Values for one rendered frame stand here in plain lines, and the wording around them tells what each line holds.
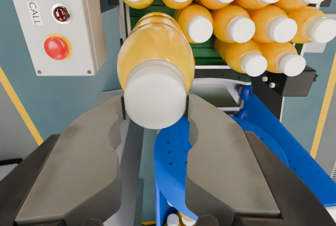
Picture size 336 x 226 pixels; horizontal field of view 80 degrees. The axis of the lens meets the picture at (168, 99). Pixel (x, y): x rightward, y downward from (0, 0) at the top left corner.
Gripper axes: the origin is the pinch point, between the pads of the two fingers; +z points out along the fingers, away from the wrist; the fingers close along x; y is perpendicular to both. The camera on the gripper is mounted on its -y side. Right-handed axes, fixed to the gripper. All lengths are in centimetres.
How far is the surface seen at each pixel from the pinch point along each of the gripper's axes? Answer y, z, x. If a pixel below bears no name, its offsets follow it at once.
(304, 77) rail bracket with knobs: 11.6, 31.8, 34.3
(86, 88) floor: 61, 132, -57
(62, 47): 1.9, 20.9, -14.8
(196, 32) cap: -0.1, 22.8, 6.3
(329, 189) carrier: 56, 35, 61
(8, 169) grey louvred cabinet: 131, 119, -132
